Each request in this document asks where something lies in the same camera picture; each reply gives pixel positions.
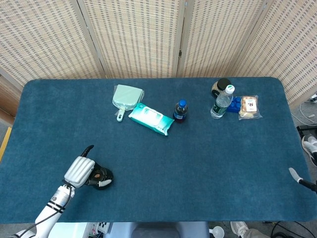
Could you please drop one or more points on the blue table cloth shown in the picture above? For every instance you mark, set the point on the blue table cloth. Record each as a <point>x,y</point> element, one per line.
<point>173,168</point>

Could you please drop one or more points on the woven folding screen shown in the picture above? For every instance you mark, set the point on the woven folding screen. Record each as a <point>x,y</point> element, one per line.
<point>138,37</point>

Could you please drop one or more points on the glass jar black lid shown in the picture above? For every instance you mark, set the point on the glass jar black lid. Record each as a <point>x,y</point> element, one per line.
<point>218,88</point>

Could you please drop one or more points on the white sneaker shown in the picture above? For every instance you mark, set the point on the white sneaker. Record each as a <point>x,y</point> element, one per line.
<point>310,148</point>

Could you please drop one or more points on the blue building block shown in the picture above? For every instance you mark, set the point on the blue building block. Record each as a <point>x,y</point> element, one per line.
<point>235,105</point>

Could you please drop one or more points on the clear water bottle green label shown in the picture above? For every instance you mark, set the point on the clear water bottle green label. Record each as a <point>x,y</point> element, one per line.
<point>220,104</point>

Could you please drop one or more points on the pale green dustpan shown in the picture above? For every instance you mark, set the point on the pale green dustpan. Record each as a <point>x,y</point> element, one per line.
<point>126,95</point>

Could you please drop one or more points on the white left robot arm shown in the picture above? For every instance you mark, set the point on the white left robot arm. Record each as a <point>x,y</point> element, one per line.
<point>53,208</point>

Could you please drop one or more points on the black floor equipment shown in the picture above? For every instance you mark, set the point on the black floor equipment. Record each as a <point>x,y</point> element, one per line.
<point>305,130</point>

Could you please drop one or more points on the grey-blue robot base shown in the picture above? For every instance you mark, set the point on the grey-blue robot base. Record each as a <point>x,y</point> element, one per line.
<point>158,230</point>

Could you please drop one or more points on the bagged snack cakes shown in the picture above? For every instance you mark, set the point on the bagged snack cakes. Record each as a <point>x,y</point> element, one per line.
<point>249,106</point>

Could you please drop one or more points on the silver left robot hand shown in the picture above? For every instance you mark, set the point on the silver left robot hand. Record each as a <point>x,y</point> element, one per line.
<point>79,169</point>

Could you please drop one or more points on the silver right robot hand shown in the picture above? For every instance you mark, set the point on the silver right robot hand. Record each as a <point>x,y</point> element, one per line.
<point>307,183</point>

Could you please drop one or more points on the grey sneaker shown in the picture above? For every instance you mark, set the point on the grey sneaker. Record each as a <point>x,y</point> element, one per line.
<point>239,228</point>

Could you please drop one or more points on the cola bottle blue cap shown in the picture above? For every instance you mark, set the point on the cola bottle blue cap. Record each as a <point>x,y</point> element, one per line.
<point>180,112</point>

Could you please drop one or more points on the teal wet wipes pack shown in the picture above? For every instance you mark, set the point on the teal wet wipes pack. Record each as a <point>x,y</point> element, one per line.
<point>151,119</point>

